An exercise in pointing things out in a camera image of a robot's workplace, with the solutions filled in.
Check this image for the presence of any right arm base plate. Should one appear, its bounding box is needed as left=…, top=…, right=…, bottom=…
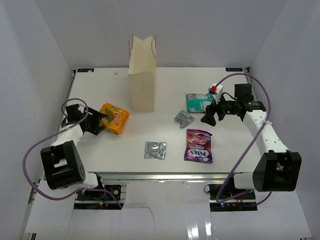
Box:
left=204, top=183, right=257, bottom=208

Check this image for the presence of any grey candy sachet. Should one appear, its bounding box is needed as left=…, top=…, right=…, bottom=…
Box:
left=174, top=110, right=195, bottom=129

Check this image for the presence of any beige paper bag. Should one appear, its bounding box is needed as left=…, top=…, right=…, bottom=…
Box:
left=128, top=34, right=157, bottom=113

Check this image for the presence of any teal snack packet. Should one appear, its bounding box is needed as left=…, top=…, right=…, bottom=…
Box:
left=185, top=93, right=214, bottom=113

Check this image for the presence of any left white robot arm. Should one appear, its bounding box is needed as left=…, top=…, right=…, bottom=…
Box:
left=40, top=104, right=108, bottom=200

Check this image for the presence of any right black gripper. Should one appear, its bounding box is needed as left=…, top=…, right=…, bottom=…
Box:
left=201, top=91, right=240, bottom=127

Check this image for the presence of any orange snack packet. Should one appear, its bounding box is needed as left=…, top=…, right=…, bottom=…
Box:
left=99, top=103, right=130, bottom=135

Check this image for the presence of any purple Fox's candy bag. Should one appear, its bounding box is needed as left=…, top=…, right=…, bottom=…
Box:
left=184, top=128, right=213, bottom=164

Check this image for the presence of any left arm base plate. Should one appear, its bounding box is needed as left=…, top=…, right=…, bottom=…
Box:
left=75, top=184, right=122, bottom=203

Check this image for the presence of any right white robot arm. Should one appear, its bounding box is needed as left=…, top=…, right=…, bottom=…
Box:
left=201, top=83, right=302, bottom=200

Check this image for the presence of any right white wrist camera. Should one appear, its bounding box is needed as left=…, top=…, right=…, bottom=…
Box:
left=208, top=82, right=223, bottom=102

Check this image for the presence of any silver foil sachet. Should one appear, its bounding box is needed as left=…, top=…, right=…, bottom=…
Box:
left=144, top=141, right=167, bottom=160

